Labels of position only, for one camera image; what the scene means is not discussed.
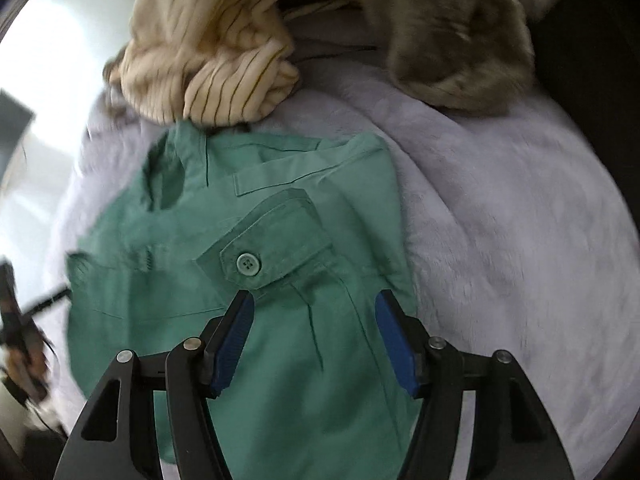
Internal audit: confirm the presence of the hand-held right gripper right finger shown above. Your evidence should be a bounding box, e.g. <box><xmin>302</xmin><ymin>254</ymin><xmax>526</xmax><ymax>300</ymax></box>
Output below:
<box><xmin>375</xmin><ymin>289</ymin><xmax>576</xmax><ymax>480</ymax></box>

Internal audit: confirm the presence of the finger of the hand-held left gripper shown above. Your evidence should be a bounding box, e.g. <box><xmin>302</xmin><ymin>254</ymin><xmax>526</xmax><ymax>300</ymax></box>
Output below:
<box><xmin>22</xmin><ymin>284</ymin><xmax>71</xmax><ymax>318</ymax></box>

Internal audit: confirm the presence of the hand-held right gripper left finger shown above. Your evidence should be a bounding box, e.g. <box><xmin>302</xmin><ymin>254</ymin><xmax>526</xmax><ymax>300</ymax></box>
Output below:
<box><xmin>52</xmin><ymin>290</ymin><xmax>256</xmax><ymax>480</ymax></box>

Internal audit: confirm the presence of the green work jacket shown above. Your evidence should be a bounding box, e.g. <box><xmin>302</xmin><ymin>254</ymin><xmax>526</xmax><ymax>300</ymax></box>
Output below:
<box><xmin>65</xmin><ymin>120</ymin><xmax>426</xmax><ymax>466</ymax></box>

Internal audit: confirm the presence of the lavender embossed blanket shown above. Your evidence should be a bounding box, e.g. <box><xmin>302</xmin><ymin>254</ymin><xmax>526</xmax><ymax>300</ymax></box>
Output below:
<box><xmin>47</xmin><ymin>10</ymin><xmax>640</xmax><ymax>480</ymax></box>

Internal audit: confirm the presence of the cream striped garment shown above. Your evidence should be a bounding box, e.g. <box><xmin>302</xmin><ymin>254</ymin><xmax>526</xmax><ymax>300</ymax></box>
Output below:
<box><xmin>104</xmin><ymin>0</ymin><xmax>371</xmax><ymax>128</ymax></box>

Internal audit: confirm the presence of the grey-brown fleece garment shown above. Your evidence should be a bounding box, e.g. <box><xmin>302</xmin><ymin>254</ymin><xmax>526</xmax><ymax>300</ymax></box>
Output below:
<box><xmin>350</xmin><ymin>0</ymin><xmax>537</xmax><ymax>117</ymax></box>

